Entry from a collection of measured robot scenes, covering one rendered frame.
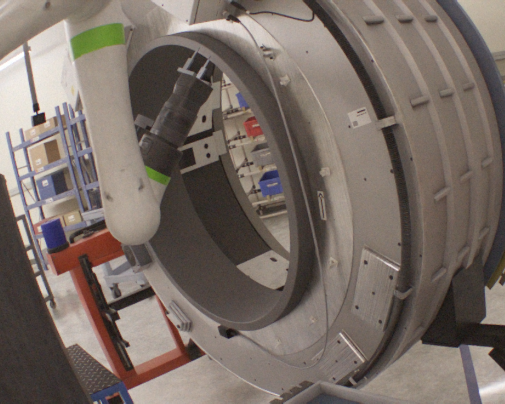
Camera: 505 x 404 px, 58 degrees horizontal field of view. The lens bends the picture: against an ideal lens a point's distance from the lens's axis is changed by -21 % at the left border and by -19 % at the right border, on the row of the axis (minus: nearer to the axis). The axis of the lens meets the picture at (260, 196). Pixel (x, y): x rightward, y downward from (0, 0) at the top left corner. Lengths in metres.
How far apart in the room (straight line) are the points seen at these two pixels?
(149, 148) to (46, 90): 7.02
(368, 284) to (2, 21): 0.87
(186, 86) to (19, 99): 7.42
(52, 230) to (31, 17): 1.66
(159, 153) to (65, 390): 0.54
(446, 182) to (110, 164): 0.62
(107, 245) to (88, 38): 1.65
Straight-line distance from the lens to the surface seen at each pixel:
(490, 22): 6.79
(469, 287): 1.28
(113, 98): 0.93
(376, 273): 1.07
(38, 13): 0.82
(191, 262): 1.77
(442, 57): 1.13
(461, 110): 1.12
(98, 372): 1.89
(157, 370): 2.66
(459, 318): 1.26
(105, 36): 0.94
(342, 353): 1.26
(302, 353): 1.41
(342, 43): 0.94
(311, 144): 1.09
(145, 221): 0.93
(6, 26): 0.84
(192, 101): 1.08
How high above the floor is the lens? 1.31
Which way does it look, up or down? 9 degrees down
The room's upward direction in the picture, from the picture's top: 16 degrees counter-clockwise
